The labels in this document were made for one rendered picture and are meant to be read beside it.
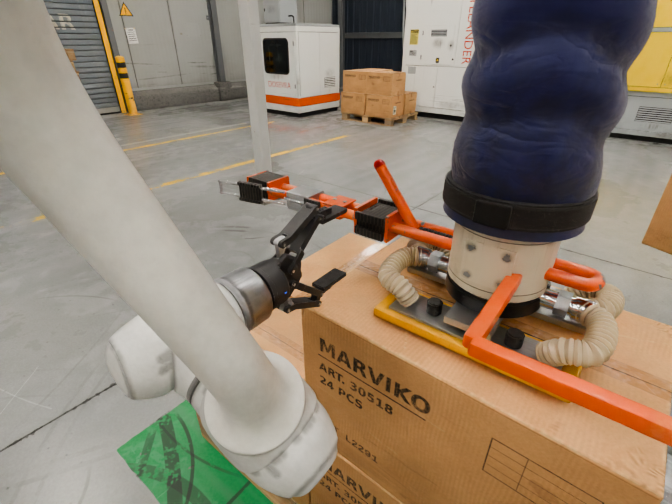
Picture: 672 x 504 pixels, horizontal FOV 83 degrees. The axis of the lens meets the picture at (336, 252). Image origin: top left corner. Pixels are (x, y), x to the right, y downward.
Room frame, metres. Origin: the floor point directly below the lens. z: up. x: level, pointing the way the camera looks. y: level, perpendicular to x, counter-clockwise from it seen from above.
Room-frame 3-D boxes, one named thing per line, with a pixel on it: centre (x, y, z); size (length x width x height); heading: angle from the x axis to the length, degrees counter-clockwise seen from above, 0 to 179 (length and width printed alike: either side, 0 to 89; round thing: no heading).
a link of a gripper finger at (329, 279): (0.62, 0.01, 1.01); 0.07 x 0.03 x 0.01; 142
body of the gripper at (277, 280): (0.52, 0.09, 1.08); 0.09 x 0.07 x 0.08; 142
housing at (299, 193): (0.88, 0.07, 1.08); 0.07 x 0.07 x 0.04; 52
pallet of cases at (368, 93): (8.15, -0.88, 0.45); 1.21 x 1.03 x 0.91; 50
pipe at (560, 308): (0.59, -0.29, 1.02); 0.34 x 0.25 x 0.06; 52
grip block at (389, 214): (0.75, -0.10, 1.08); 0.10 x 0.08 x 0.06; 142
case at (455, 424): (0.60, -0.28, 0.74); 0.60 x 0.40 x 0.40; 50
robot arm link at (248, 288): (0.46, 0.14, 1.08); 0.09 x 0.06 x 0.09; 52
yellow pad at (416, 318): (0.52, -0.24, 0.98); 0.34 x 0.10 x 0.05; 52
